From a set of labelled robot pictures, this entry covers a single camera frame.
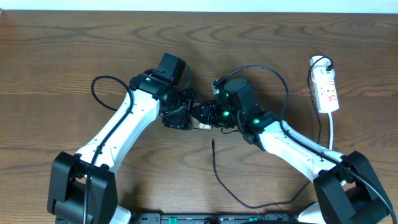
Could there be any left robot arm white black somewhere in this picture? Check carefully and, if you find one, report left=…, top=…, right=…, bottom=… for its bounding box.
left=47, top=71, right=196, bottom=223

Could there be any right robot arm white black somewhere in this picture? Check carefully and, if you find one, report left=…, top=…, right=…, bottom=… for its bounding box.
left=192, top=78, right=397, bottom=223

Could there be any white power strip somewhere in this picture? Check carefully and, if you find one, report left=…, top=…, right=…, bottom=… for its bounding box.
left=310, top=55, right=339, bottom=114

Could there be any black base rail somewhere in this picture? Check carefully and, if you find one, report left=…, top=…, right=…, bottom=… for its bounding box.
left=129, top=213, right=299, bottom=224

